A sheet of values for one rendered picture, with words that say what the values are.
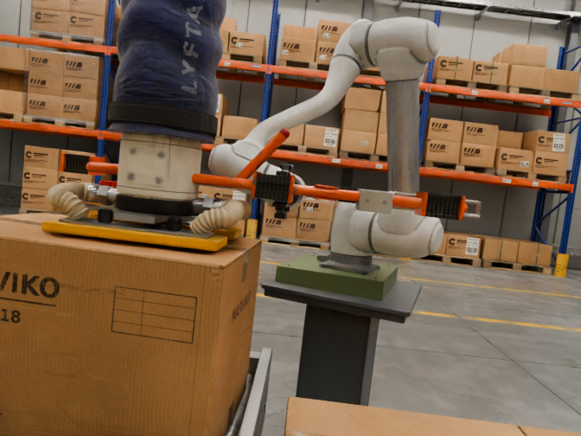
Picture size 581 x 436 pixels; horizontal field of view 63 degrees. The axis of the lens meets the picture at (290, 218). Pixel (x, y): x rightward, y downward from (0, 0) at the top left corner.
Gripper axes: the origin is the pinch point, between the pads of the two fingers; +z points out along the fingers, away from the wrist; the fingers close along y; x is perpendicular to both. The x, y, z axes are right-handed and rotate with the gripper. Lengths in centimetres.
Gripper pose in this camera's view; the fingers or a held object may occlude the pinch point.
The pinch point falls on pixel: (281, 191)
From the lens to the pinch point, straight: 101.1
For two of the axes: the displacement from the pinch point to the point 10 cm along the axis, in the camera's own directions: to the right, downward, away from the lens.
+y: -1.2, 9.9, 0.6
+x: -9.9, -1.2, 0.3
